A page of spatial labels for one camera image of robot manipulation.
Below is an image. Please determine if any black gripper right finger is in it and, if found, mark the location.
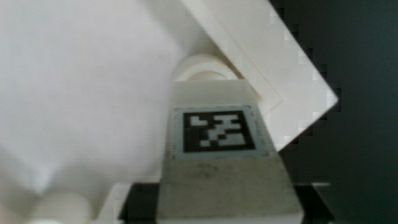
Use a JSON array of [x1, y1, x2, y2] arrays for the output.
[[295, 183, 336, 224]]

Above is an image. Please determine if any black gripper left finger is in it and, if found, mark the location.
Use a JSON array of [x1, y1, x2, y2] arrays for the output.
[[96, 181, 164, 224]]

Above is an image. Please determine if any white table leg with tag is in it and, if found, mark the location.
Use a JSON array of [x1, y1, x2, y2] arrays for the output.
[[157, 80, 304, 224]]

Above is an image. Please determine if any white square tabletop panel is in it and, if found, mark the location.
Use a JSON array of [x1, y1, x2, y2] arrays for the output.
[[0, 0, 338, 224]]

